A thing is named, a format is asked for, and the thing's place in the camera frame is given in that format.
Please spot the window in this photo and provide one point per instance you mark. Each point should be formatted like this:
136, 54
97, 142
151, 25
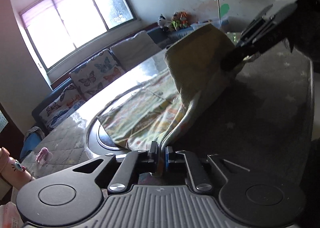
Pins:
75, 18

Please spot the white pink packet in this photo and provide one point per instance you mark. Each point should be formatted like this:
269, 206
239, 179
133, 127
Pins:
10, 215

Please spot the blue sofa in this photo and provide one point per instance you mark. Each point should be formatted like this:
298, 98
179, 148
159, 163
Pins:
156, 35

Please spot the grey plaid cloth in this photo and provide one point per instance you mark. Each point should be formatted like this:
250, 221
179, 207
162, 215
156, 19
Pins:
33, 133

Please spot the small pink toy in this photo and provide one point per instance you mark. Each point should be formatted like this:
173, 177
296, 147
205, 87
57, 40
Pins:
43, 155

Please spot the black white cow plush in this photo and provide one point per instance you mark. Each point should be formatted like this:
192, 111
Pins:
162, 21

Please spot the floral yellow pajama top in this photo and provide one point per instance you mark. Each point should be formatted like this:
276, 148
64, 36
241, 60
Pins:
150, 118

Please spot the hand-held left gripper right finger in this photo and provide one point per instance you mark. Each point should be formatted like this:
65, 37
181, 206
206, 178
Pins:
168, 160

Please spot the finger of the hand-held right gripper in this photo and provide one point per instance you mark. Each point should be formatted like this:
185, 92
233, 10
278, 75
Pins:
255, 25
237, 57

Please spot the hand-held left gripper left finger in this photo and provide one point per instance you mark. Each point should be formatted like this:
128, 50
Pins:
156, 160

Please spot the orange fox plush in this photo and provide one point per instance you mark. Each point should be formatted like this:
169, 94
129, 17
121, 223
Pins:
184, 19

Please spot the grey cushion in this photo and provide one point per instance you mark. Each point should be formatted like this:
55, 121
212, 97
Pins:
135, 53

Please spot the pink bottle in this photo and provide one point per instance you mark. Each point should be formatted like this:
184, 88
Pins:
15, 170

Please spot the butterfly print cushion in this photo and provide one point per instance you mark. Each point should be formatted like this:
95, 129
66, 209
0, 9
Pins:
60, 108
97, 70

